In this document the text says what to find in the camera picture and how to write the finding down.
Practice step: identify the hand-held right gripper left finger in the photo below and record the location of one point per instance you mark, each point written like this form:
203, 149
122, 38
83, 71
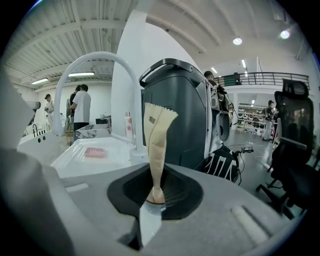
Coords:
100, 200

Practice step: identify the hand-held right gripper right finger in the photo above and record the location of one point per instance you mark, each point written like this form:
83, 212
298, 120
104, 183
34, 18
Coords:
225, 212

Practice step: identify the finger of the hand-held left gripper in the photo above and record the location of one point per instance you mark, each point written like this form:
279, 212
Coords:
33, 105

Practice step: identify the black faucet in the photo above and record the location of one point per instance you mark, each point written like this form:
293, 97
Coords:
37, 128

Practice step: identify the ceiling tube light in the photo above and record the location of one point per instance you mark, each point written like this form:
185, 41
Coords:
40, 81
81, 74

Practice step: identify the white rectangular sink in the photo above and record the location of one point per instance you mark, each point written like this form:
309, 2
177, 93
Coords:
37, 147
100, 165

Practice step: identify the black backpack white pattern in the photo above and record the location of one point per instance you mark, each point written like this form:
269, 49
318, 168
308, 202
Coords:
221, 165

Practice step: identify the white curved faucet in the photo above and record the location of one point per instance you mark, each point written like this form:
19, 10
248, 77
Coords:
75, 65

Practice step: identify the marble pattern sink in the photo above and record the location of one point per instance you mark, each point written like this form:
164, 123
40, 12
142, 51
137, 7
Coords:
92, 132

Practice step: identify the small black screen device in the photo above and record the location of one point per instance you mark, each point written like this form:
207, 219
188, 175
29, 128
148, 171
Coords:
247, 149

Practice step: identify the small black table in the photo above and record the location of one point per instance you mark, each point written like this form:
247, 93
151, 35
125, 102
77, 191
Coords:
102, 120

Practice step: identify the white power strip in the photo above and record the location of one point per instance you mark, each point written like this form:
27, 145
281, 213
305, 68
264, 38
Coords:
250, 142

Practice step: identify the pink bottle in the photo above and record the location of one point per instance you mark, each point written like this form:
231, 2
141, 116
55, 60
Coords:
128, 125

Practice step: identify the white rounded device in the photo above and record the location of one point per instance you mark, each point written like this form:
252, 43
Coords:
222, 127

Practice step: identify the black office chair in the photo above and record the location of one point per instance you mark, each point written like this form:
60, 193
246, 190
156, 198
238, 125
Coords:
295, 150

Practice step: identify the white storage shelves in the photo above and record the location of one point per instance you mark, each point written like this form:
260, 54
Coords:
252, 120

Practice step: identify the large black machine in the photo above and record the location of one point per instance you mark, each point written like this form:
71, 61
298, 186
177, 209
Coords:
180, 112

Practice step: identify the black balcony railing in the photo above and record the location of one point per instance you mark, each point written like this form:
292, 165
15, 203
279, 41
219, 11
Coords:
262, 78

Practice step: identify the round ceiling lamp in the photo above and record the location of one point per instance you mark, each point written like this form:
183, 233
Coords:
237, 40
285, 34

